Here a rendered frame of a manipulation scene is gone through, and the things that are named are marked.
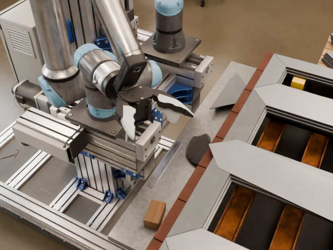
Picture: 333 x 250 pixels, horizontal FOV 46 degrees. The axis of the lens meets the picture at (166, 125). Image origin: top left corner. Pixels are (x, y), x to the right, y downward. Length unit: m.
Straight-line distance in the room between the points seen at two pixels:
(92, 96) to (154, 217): 0.65
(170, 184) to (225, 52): 2.21
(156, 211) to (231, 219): 0.30
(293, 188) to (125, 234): 0.65
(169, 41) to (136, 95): 0.91
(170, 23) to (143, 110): 0.88
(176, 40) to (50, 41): 0.70
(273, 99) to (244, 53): 1.89
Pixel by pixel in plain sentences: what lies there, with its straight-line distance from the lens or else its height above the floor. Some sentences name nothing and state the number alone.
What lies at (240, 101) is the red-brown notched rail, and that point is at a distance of 1.85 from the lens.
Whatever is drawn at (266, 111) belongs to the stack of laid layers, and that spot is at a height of 0.83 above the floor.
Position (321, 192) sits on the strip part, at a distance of 1.54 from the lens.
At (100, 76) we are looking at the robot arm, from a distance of 0.92.
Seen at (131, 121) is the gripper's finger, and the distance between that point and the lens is 0.78.
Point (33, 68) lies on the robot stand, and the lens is 1.79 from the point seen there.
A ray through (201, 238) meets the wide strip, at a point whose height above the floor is 0.85.
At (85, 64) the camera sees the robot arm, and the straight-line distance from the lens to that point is 0.97.
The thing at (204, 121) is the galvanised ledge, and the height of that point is 0.68.
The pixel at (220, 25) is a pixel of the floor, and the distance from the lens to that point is 4.11.
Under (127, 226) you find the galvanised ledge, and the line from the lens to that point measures 1.56.
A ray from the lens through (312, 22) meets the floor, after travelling 4.39.
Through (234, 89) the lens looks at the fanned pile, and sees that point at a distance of 2.09.
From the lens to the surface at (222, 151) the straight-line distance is 1.58.
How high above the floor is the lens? 2.00
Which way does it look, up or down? 44 degrees down
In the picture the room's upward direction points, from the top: straight up
